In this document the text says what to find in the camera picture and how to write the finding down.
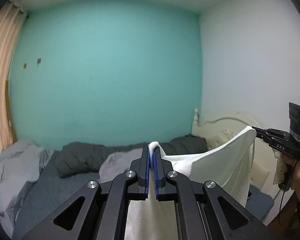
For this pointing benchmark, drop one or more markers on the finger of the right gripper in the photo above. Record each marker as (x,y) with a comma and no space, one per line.
(261,133)

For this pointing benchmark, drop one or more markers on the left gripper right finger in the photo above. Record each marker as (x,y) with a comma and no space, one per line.
(164,191)

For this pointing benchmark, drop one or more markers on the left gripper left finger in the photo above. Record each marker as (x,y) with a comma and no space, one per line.
(140,187)

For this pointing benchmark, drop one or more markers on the white long-sleeve shirt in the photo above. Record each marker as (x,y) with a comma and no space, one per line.
(229,165)

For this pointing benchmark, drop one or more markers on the light grey crumpled sheet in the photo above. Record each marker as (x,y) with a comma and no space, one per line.
(117,163)

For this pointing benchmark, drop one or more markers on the cream padded headboard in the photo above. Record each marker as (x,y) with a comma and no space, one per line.
(219,128)

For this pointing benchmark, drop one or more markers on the dark grey duvet roll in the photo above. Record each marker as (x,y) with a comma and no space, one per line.
(79,157)

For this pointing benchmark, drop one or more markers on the dark blue bed cover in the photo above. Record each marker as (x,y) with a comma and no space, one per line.
(51,191)

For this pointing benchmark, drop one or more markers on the light grey blanket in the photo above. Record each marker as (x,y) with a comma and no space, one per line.
(20,167)

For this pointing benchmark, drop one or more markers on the pink curtain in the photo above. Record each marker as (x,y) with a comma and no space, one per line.
(11,20)

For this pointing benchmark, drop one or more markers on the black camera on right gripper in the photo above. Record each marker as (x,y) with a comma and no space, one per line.
(294,116)

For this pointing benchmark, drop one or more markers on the wooden window frame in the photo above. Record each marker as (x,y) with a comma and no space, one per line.
(8,111)

